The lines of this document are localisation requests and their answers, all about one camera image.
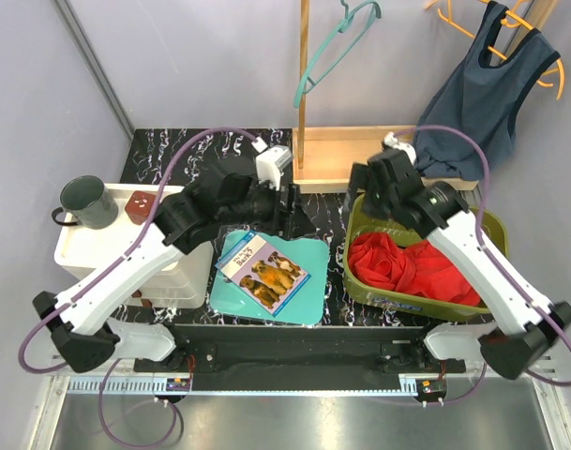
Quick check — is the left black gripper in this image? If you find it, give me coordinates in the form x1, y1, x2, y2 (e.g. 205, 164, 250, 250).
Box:
219, 174, 316, 240

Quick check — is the red tank top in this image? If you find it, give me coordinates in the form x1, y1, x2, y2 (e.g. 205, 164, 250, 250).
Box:
347, 232, 480, 307

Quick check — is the teal wire hanger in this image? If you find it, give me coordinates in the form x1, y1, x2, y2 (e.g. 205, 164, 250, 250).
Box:
292, 0, 384, 110

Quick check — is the navy blue tank top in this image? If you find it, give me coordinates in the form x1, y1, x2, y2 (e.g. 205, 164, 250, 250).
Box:
413, 1, 560, 181

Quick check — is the orange hanger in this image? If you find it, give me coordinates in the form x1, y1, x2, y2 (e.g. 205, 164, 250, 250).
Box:
424, 1, 565, 100

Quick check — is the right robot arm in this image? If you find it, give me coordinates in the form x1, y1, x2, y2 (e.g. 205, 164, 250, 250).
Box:
345, 147, 571, 380

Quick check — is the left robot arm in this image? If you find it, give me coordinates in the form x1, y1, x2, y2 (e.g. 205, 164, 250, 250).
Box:
33, 173, 314, 373

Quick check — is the olive green plastic basket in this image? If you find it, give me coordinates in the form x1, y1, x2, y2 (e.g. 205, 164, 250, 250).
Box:
344, 197, 489, 322

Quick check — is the wooden clothes rack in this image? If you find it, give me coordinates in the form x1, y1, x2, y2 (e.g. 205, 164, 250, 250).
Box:
293, 1, 565, 194

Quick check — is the dog picture book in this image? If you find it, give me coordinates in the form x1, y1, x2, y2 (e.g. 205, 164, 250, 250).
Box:
216, 232, 311, 318

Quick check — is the teal cutting mat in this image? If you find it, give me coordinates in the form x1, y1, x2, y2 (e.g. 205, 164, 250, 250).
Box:
209, 231, 330, 325

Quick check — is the white plastic storage box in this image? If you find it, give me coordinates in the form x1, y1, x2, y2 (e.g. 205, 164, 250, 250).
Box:
54, 184, 214, 308

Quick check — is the brown red small block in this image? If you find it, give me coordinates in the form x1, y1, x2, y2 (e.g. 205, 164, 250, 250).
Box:
124, 190, 156, 225

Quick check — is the dark green metal mug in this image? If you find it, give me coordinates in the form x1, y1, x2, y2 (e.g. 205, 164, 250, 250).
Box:
51, 175, 119, 230

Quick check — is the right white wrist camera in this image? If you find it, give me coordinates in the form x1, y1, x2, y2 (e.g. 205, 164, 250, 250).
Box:
383, 132, 416, 164

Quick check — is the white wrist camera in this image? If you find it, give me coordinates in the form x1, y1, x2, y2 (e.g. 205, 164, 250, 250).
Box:
252, 137, 293, 191
383, 132, 416, 164

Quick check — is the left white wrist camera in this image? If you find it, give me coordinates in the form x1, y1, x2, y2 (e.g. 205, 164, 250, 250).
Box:
252, 137, 293, 191

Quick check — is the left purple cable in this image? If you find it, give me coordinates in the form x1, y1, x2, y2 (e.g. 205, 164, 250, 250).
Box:
17, 127, 263, 446

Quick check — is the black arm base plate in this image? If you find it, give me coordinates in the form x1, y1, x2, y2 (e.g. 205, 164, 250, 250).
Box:
134, 324, 466, 394

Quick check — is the aluminium rail frame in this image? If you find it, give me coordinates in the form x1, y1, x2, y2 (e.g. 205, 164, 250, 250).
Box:
29, 367, 571, 449

